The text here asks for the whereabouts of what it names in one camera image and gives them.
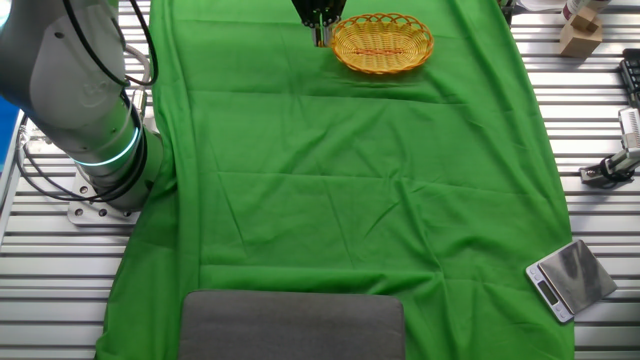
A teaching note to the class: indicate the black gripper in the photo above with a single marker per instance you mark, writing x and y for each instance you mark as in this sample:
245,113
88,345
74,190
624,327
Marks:
320,9

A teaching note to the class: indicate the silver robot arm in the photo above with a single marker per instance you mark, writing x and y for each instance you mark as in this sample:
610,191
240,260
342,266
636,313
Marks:
75,100

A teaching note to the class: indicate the yellow wicker basket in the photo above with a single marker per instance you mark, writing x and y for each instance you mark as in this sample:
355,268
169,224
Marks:
382,45

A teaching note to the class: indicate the green cloth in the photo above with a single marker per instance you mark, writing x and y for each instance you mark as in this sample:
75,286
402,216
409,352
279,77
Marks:
300,210

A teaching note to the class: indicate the wooden block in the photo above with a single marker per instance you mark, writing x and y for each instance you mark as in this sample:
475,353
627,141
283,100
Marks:
580,40

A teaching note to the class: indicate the silver base mounting plate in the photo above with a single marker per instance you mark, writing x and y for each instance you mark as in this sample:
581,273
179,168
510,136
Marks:
95,212

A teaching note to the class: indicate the grey cushion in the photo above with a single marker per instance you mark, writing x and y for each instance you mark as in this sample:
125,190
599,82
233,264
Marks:
290,325

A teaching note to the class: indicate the black keyboard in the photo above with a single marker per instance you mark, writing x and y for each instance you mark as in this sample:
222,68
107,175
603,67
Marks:
632,75

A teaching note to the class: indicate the silver digital kitchen scale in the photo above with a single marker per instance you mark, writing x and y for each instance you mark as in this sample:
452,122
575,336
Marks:
575,277

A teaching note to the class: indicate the silver ribbed camera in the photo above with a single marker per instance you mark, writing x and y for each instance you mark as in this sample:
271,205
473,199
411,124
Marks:
631,127

